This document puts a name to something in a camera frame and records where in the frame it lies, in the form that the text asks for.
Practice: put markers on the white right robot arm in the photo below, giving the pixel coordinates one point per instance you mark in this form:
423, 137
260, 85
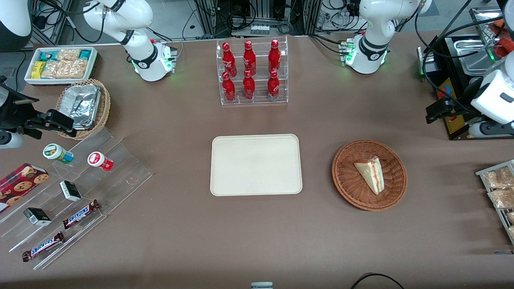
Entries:
149, 60

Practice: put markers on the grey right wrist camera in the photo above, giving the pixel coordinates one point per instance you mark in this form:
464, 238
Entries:
10, 139

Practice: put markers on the cream rectangular tray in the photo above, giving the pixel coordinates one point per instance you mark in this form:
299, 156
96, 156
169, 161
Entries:
255, 165

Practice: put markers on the clear bag of snacks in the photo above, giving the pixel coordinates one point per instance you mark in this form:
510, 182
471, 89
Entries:
502, 198
500, 178

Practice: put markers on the clear acrylic bottle rack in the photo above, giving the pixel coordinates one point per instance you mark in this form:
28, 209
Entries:
259, 100

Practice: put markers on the white rectangular snack bin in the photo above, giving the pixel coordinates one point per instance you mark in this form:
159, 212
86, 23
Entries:
93, 60

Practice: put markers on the clear acrylic stepped stand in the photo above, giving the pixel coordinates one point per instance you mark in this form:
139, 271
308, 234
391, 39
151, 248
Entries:
120, 168

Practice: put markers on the light wicker basket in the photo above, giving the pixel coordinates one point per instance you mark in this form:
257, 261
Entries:
105, 105

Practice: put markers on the stainless steel tray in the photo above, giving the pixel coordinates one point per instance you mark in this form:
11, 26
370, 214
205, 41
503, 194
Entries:
474, 56
484, 20

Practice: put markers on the small black carton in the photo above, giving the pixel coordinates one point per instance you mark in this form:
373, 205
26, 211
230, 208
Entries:
37, 216
70, 190

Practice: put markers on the clear bag of crackers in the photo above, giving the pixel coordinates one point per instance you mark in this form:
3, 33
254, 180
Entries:
66, 69

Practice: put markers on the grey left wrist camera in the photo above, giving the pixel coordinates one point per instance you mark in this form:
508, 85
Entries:
490, 129

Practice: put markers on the Snickers chocolate bar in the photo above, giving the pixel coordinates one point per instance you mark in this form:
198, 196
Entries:
43, 246
80, 214

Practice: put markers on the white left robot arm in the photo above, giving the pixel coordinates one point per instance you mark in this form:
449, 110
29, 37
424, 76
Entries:
368, 52

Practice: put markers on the red soda bottle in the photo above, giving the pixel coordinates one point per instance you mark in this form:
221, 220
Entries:
229, 89
249, 58
273, 86
274, 56
249, 87
229, 60

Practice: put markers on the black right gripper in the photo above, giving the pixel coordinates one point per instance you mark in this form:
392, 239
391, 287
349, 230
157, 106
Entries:
13, 114

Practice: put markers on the green lidded yogurt cup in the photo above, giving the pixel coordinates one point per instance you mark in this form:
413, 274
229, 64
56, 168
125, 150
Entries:
56, 153

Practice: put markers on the small grey device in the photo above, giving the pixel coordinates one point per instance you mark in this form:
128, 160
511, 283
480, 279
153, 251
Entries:
262, 285

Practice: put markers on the teal snack packet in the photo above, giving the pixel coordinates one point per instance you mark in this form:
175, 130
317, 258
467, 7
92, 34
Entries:
49, 55

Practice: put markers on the red lidded yogurt cup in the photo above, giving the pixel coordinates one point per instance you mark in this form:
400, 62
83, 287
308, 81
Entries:
98, 160

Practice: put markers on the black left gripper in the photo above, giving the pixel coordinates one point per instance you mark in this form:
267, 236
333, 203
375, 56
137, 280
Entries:
460, 108

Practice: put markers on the silver foil container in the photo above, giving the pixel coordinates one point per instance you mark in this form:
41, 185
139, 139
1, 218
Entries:
83, 105

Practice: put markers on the yellow snack packet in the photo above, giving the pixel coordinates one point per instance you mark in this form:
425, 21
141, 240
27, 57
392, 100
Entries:
38, 70

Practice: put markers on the white power strip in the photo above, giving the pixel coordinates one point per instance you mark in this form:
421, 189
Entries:
260, 29

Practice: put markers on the round brown wicker basket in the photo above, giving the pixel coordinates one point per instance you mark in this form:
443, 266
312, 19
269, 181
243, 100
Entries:
349, 180

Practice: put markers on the tray of packaged snacks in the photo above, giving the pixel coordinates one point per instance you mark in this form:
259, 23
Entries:
502, 216

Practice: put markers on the red cookie box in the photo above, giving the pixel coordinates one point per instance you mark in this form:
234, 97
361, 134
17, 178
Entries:
20, 185

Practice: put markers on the triangular sandwich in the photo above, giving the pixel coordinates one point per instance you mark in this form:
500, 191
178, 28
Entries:
371, 173

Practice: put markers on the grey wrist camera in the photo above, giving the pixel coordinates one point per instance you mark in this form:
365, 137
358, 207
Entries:
10, 139
490, 129

